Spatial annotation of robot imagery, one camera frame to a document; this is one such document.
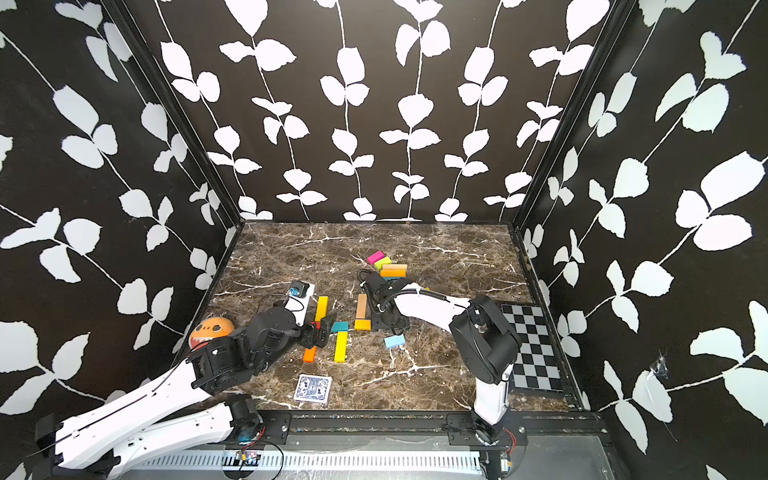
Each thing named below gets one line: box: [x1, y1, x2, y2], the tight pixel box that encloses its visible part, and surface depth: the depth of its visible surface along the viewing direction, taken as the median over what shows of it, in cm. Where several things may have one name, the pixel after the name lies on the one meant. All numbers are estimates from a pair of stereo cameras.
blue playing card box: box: [293, 374, 333, 404], surface depth 81 cm
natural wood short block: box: [356, 293, 367, 319], surface depth 97 cm
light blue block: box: [384, 334, 406, 349], surface depth 91 cm
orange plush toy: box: [188, 317, 234, 352], surface depth 84 cm
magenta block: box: [367, 250, 385, 265], surface depth 110 cm
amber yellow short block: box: [354, 319, 371, 331], surface depth 92 cm
